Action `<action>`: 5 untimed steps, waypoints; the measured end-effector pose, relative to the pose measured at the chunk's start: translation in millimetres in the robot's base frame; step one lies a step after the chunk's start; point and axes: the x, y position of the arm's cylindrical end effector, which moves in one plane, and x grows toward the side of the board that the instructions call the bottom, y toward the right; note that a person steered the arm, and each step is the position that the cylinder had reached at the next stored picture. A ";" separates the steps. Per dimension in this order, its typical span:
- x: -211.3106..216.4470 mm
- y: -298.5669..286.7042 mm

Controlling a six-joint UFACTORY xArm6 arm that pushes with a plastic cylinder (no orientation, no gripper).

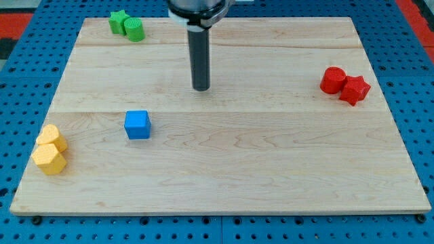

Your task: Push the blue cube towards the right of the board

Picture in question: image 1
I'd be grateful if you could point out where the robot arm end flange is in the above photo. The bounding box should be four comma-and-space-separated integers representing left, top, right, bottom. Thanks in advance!
167, 0, 235, 30

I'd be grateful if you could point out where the wooden board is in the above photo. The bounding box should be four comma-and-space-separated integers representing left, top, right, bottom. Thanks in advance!
10, 17, 431, 216

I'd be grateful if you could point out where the blue cube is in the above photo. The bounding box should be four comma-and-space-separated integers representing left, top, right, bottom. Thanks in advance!
124, 110, 151, 140

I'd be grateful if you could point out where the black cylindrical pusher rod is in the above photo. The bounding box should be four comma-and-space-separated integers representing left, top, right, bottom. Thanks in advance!
188, 29, 210, 92

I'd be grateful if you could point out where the red cylinder block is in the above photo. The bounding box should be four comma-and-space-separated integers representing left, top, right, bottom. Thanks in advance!
320, 66, 347, 94

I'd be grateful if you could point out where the green cylinder block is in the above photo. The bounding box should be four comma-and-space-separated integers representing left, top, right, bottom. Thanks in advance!
124, 18, 146, 42

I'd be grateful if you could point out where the red star block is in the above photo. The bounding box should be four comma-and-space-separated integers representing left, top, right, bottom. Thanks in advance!
339, 76, 371, 106

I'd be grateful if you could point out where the green star block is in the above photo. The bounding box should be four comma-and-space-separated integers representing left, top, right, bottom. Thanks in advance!
108, 10, 130, 36

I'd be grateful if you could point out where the yellow heart block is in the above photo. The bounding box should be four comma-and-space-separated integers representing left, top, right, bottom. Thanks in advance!
36, 124, 68, 152

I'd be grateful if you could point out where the yellow hexagon block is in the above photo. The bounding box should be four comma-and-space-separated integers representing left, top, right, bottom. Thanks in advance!
31, 144, 67, 175

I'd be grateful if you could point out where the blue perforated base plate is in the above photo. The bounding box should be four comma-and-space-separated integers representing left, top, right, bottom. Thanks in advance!
1, 0, 433, 243

